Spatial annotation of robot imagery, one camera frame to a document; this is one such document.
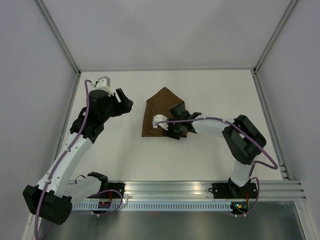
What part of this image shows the left aluminium frame post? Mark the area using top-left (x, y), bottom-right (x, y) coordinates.
top-left (34, 0), bottom-right (81, 76)

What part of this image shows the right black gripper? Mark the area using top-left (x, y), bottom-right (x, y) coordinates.
top-left (161, 116), bottom-right (183, 141)

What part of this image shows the right aluminium frame post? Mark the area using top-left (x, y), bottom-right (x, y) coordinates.
top-left (251, 0), bottom-right (300, 75)

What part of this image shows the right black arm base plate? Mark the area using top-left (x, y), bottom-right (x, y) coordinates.
top-left (208, 182), bottom-right (258, 200)

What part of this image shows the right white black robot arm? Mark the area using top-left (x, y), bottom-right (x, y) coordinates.
top-left (152, 104), bottom-right (267, 198)

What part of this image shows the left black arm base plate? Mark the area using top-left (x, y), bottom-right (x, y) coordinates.
top-left (99, 182), bottom-right (126, 199)

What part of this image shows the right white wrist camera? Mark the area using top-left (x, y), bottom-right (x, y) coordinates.
top-left (152, 114), bottom-right (169, 130)

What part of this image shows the brown cloth napkin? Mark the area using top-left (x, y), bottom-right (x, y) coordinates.
top-left (141, 87), bottom-right (185, 137)

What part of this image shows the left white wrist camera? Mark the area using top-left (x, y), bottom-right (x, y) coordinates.
top-left (93, 76), bottom-right (114, 96)

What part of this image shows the aluminium frame post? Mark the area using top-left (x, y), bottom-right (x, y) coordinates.
top-left (34, 0), bottom-right (81, 76)
top-left (251, 0), bottom-right (300, 75)

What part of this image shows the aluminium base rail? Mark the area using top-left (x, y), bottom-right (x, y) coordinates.
top-left (122, 180), bottom-right (307, 201)

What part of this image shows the white slotted cable duct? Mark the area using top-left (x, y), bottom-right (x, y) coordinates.
top-left (72, 200), bottom-right (232, 212)

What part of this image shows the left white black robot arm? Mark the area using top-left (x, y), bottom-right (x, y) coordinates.
top-left (22, 88), bottom-right (133, 225)

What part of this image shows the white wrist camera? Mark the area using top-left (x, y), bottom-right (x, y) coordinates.
top-left (93, 76), bottom-right (114, 96)
top-left (152, 114), bottom-right (169, 130)

